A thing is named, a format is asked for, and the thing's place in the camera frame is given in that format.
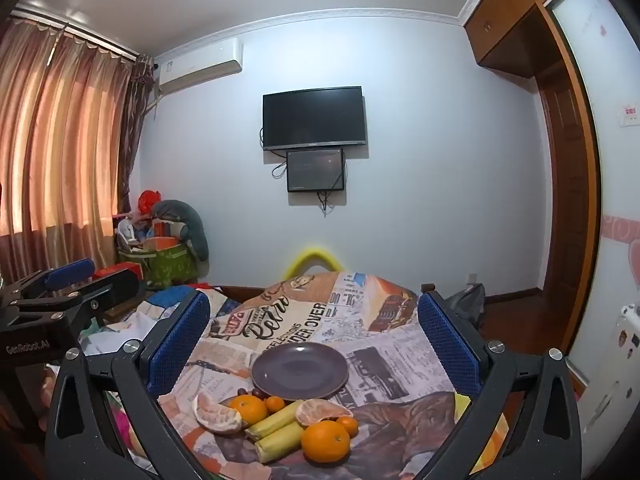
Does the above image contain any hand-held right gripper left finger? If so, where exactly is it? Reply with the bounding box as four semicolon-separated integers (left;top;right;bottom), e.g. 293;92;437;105
45;290;211;480

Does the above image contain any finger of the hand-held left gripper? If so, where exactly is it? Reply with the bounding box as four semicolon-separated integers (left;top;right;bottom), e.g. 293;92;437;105
0;258;97;306
54;269;143;332

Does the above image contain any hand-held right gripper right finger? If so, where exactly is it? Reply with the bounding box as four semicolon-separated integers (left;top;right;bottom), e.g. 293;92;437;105
417;290;583;480

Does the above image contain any peeled pomelo segment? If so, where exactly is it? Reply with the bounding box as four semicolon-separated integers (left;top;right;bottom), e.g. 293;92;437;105
295;398;354;427
192;391;244;435

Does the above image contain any medium orange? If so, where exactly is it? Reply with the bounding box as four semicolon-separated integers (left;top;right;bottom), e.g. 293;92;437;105
229;394;269;427

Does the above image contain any sugarcane piece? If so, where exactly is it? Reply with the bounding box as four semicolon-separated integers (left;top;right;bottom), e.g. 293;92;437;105
255;422;307;463
244;400;302;442

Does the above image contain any dark purple plate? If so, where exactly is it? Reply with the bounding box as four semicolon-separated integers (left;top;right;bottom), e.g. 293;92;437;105
251;342;349;402

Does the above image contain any large orange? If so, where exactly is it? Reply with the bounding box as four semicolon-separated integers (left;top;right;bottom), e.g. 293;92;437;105
301;420;351;463

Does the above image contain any red box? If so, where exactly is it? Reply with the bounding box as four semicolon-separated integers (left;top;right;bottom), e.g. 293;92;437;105
92;266;143;281

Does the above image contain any grey backpack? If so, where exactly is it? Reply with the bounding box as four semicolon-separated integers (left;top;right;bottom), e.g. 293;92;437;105
442;282;487;331

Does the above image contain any red plastic bag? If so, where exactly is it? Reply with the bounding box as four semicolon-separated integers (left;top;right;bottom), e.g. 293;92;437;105
137;189;165;216

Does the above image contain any printed blanket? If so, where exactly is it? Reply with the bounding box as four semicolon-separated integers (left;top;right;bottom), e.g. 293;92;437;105
80;270;511;480

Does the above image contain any pile of bags and clothes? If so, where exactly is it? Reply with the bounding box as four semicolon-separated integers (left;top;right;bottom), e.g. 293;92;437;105
150;199;211;263

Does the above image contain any orange curtain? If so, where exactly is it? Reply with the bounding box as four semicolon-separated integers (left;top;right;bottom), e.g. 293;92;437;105
0;7;146;281

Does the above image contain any brown patterned curtain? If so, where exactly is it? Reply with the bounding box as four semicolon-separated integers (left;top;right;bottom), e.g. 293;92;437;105
120;55;157;221

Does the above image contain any small black monitor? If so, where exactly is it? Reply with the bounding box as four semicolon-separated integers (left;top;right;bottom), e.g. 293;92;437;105
286;148;346;193

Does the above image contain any white air conditioner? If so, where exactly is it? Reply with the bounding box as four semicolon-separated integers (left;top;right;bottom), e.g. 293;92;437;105
152;37;244;95

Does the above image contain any frosted sliding door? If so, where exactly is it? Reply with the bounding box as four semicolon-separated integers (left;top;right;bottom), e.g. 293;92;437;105
545;0;640;396

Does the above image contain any wooden overhead cabinet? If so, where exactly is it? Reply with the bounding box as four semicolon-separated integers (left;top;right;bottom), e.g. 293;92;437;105
462;0;581;79

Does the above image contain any yellow curved frame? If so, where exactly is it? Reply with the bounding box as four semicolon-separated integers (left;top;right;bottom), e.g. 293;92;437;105
282;246;343;278

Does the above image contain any wooden door frame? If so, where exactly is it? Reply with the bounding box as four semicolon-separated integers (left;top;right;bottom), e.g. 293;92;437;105
532;2;601;356

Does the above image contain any black wall television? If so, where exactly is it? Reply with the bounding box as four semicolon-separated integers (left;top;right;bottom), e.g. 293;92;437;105
262;86;368;152

